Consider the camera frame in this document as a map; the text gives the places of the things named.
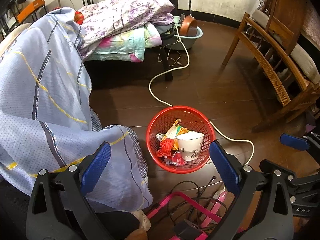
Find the clear bag with red wrapper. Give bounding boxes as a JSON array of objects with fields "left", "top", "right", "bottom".
[{"left": 163, "top": 151, "right": 187, "bottom": 167}]

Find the pink metal rack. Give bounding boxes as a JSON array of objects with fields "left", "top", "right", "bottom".
[{"left": 146, "top": 180, "right": 235, "bottom": 239}]

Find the red mesh waste basket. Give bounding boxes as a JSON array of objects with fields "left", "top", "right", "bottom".
[{"left": 146, "top": 106, "right": 215, "bottom": 174}]

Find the blue checked bed sheet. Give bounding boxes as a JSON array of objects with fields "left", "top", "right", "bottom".
[{"left": 1, "top": 7, "right": 153, "bottom": 212}]

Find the wooden armchair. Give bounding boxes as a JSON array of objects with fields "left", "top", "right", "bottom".
[{"left": 222, "top": 0, "right": 319, "bottom": 132}]

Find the person in pink sweater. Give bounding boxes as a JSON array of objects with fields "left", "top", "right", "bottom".
[{"left": 302, "top": 0, "right": 320, "bottom": 50}]

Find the pastel green pink quilt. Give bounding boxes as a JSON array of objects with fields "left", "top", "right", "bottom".
[{"left": 87, "top": 22, "right": 162, "bottom": 63}]

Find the light blue wash basin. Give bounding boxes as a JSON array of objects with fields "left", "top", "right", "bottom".
[{"left": 169, "top": 27, "right": 203, "bottom": 51}]

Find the red patterned blanket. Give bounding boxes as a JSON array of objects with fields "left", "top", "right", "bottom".
[{"left": 74, "top": 11, "right": 84, "bottom": 25}]

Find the copper brown pan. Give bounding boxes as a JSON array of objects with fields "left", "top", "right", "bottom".
[{"left": 179, "top": 0, "right": 198, "bottom": 37}]

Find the cream pillow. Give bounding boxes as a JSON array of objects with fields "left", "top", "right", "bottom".
[{"left": 0, "top": 23, "right": 31, "bottom": 56}]

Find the orange box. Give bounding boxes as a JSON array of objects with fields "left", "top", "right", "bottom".
[{"left": 17, "top": 0, "right": 46, "bottom": 23}]

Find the purple floral quilt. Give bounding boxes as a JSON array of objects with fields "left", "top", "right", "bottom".
[{"left": 79, "top": 0, "right": 175, "bottom": 59}]

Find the white power cable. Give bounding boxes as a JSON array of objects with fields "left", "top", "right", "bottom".
[{"left": 148, "top": 22, "right": 255, "bottom": 165}]

